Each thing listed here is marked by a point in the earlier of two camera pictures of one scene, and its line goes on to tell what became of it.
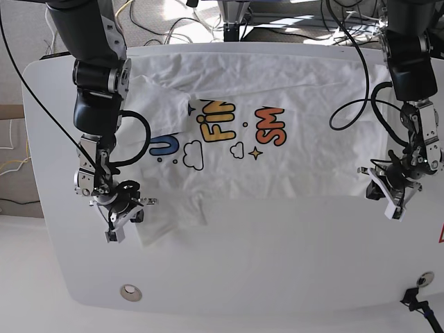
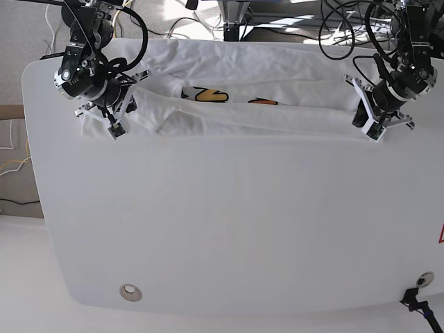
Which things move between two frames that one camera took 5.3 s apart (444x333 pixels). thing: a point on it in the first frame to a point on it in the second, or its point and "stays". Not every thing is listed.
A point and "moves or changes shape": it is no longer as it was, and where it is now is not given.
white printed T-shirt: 200,125 moves or changes shape
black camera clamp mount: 411,299 stays
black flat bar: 55,55 stays
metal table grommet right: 425,279 stays
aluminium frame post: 233,12 stays
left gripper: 118,206 to 112,105
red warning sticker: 441,237 stays
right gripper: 392,182 to 382,103
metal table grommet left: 130,293 stays
